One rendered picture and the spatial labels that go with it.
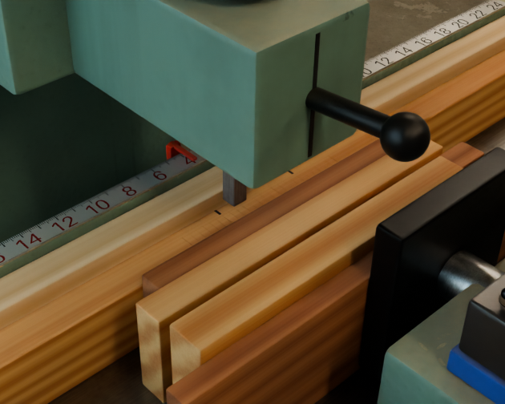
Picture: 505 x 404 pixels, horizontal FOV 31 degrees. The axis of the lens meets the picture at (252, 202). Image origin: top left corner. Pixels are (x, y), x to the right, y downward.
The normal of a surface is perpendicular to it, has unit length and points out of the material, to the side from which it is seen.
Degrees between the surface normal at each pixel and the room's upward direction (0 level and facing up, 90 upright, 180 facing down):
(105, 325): 90
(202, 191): 0
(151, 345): 90
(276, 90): 90
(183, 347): 90
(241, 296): 0
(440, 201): 0
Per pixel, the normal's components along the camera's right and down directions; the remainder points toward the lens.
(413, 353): 0.02, -0.79
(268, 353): 0.68, 0.46
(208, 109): -0.73, 0.41
